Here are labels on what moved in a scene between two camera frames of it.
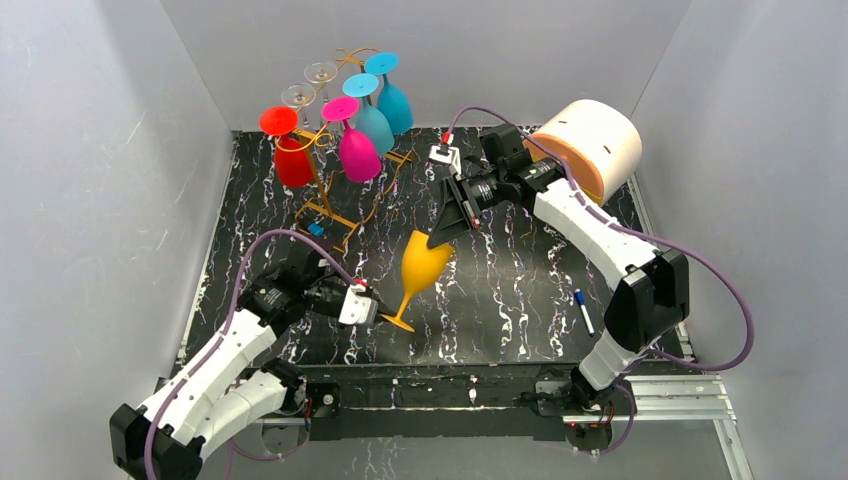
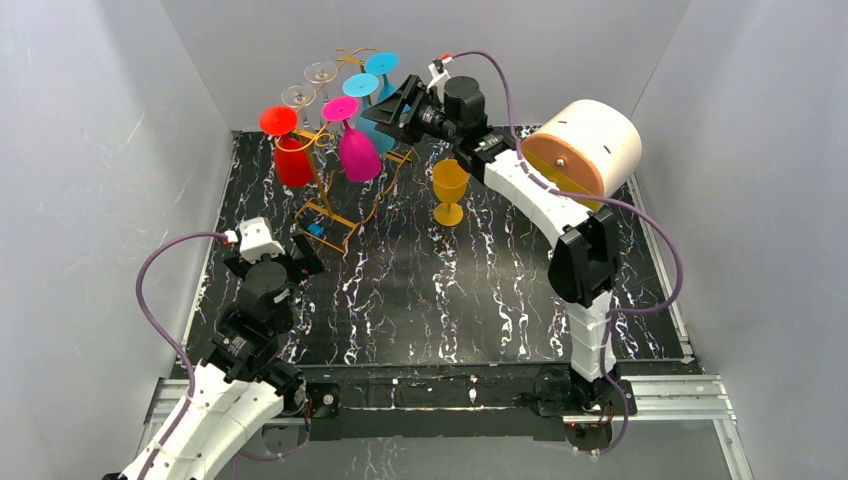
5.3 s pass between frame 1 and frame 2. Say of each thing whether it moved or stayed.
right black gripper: moved
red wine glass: stayed
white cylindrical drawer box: stayed
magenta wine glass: stayed
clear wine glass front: stayed
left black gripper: moved
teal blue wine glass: stayed
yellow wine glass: moved
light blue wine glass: stayed
